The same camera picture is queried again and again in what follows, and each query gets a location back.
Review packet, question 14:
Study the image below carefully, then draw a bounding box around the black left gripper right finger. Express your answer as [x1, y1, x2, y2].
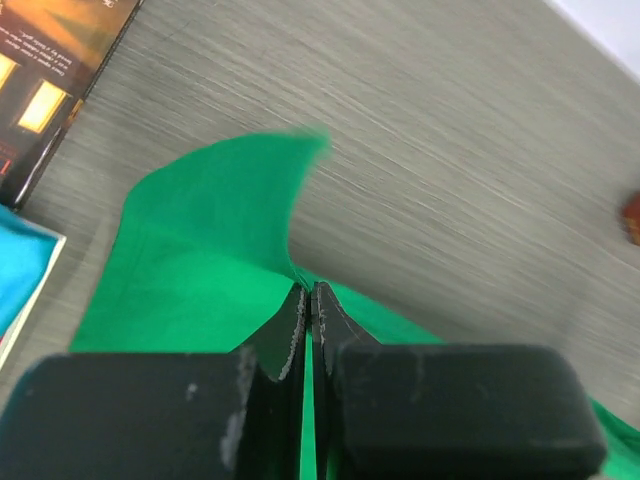
[310, 282, 607, 479]

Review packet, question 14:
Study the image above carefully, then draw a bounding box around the brown book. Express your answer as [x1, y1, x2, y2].
[1, 0, 142, 210]

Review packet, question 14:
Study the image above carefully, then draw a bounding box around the red cube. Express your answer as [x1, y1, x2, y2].
[620, 190, 640, 246]

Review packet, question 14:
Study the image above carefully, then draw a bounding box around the blue t shirt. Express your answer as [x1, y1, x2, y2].
[0, 206, 58, 334]

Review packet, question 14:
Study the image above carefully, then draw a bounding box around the red white book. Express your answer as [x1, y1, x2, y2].
[0, 221, 67, 367]

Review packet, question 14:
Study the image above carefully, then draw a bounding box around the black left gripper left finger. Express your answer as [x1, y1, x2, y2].
[1, 286, 306, 479]

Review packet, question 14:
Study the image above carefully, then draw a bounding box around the green t shirt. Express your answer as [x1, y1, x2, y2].
[71, 132, 639, 479]

